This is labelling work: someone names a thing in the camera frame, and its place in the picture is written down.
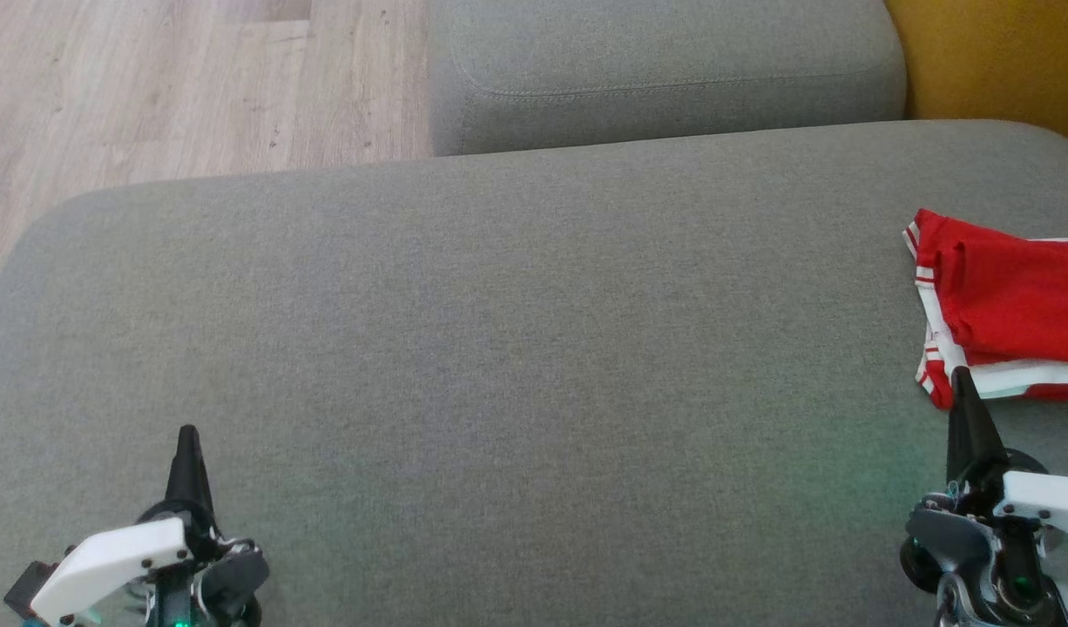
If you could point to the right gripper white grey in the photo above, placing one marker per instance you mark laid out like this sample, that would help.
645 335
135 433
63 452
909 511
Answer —
1048 505

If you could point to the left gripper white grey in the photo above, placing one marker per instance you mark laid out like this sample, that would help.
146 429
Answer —
116 562

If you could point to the red white-edged garment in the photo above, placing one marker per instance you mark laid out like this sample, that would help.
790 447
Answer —
996 380

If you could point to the large grey sofa cushion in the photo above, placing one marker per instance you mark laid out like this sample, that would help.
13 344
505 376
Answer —
543 366

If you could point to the yellow sofa backrest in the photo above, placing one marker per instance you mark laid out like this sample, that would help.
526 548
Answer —
1004 61

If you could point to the grey sofa seat cushion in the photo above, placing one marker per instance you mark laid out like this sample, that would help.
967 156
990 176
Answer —
673 61

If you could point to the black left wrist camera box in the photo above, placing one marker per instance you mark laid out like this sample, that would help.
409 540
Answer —
30 592

